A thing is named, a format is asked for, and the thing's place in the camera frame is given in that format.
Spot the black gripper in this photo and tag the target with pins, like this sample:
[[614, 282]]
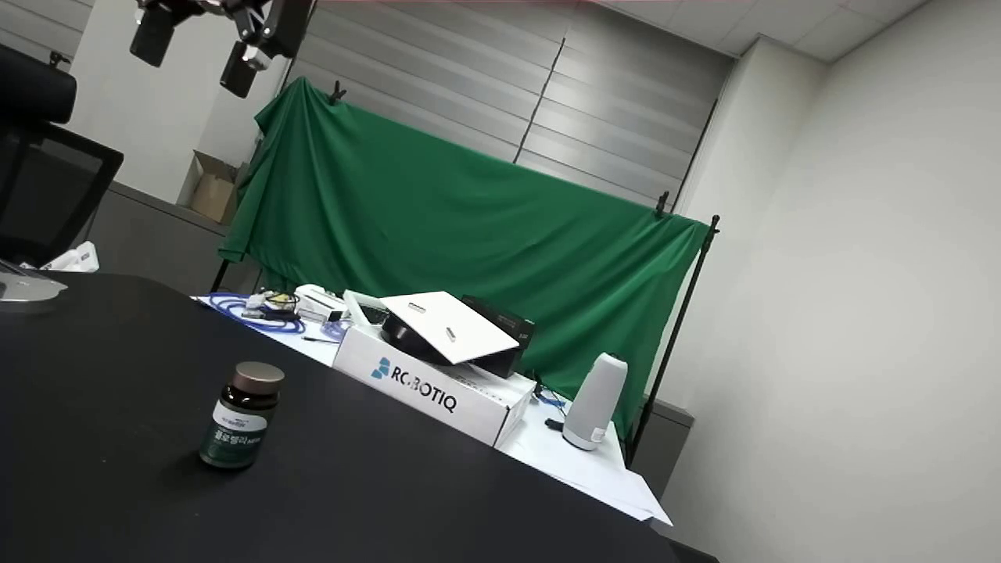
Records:
[[277, 23]]

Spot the green bottle with brown cap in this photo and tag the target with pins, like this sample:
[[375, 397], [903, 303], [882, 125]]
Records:
[[242, 418]]

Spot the black computer monitor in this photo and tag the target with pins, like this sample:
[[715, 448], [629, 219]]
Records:
[[47, 193]]

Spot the white small device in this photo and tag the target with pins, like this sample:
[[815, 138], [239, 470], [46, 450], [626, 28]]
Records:
[[317, 301]]

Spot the green backdrop cloth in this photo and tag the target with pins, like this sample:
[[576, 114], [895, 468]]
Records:
[[470, 238]]

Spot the grey window blinds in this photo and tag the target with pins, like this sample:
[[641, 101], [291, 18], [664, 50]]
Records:
[[583, 96]]

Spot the white Robotiq cardboard box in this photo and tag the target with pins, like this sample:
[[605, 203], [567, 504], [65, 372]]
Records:
[[416, 386]]

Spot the black backdrop stand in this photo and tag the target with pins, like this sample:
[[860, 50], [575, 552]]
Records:
[[683, 315]]

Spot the white round base plate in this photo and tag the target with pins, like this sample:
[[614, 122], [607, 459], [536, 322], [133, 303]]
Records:
[[26, 286]]

